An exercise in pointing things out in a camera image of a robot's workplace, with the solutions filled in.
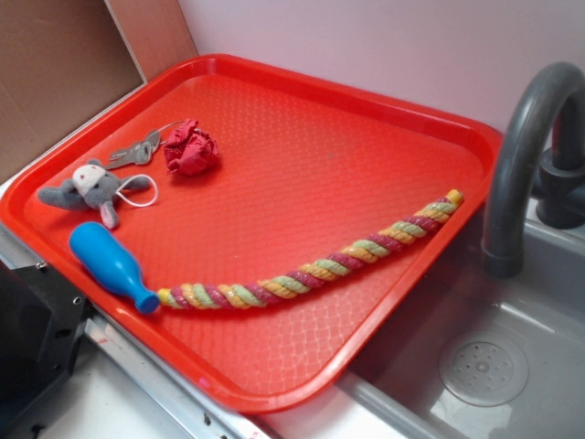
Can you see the brown cardboard panel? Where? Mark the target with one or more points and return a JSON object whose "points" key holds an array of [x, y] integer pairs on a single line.
{"points": [[64, 62]]}

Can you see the grey plush donkey toy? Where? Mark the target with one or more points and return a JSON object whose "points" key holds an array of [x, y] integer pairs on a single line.
{"points": [[92, 186]]}

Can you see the grey plastic sink basin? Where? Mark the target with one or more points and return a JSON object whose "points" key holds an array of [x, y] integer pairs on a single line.
{"points": [[466, 355]]}

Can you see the black metal bracket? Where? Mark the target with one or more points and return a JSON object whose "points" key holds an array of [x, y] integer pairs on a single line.
{"points": [[43, 316]]}

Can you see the blue plastic bottle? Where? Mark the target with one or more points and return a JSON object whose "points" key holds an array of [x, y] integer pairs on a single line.
{"points": [[111, 265]]}

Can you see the grey plastic faucet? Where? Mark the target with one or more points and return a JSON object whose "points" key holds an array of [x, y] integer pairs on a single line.
{"points": [[542, 157]]}

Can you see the crumpled red cloth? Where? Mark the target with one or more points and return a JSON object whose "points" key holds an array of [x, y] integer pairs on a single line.
{"points": [[189, 151]]}

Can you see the silver keys on ring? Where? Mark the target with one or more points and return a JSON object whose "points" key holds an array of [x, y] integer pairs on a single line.
{"points": [[142, 152]]}

